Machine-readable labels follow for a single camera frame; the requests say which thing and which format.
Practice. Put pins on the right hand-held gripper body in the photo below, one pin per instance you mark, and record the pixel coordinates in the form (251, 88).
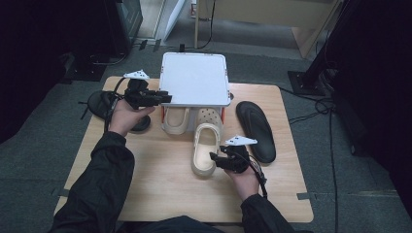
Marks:
(236, 158)

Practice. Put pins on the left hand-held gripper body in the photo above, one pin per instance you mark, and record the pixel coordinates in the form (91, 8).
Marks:
(137, 93)

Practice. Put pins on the cream clog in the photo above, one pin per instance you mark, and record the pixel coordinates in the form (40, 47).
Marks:
(205, 145)
(175, 121)

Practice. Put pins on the black slipper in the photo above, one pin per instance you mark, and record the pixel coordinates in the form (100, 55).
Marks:
(97, 105)
(256, 129)

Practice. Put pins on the white shoe rack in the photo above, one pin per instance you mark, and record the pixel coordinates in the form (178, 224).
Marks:
(194, 77)

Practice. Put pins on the person's right hand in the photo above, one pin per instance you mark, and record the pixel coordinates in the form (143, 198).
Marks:
(244, 183)

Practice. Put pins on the person's left hand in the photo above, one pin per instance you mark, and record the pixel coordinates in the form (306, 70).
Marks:
(124, 119)

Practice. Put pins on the black floor plate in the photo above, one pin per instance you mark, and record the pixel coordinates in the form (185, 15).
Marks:
(85, 71)

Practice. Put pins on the black cabinet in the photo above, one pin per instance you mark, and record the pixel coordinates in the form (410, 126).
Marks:
(124, 22)

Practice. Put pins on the person's dark torso clothing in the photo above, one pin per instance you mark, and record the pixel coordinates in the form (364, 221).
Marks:
(175, 226)

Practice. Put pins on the grey tape piece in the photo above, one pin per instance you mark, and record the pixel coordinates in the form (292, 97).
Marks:
(61, 192)
(303, 196)

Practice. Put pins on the white board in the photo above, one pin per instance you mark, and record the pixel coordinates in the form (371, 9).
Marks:
(175, 17)

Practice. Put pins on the black stand base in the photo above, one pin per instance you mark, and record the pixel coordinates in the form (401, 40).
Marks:
(304, 84)

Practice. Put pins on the light wooden furniture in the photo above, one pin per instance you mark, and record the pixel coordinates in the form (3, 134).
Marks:
(275, 13)

